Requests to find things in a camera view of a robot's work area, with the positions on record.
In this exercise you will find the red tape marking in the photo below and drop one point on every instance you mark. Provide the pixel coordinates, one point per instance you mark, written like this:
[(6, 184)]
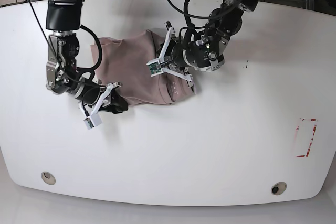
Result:
[(304, 135)]

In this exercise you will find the right table grommet hole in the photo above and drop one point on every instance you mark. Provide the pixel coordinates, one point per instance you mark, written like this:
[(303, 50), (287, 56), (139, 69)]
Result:
[(278, 188)]

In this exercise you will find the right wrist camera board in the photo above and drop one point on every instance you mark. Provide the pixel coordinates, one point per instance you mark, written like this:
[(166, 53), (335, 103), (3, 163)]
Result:
[(92, 121)]

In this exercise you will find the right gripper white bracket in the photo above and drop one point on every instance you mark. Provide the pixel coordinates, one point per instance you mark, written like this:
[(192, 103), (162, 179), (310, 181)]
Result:
[(96, 100)]

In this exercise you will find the left table grommet hole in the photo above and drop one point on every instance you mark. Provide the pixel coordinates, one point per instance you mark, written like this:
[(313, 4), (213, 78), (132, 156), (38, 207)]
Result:
[(48, 178)]

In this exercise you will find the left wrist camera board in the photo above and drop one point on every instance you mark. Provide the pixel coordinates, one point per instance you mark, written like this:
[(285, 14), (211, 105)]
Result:
[(155, 69)]

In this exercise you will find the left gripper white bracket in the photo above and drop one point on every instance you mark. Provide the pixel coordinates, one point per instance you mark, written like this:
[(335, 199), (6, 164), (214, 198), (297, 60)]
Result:
[(166, 62)]

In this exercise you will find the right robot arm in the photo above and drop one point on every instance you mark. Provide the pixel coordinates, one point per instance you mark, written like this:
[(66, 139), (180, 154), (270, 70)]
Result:
[(63, 74)]

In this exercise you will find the mauve t-shirt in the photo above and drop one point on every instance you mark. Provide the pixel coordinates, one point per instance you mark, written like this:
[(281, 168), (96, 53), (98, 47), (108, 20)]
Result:
[(126, 60)]

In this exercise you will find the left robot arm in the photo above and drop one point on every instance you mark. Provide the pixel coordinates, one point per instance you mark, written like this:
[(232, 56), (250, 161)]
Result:
[(201, 48)]

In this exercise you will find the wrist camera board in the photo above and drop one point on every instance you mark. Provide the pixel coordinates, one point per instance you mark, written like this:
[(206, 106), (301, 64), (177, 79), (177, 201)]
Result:
[(92, 121), (155, 69)]

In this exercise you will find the table grommet hole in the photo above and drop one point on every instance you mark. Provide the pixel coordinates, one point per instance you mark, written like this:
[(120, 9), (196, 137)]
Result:
[(278, 188), (48, 178)]

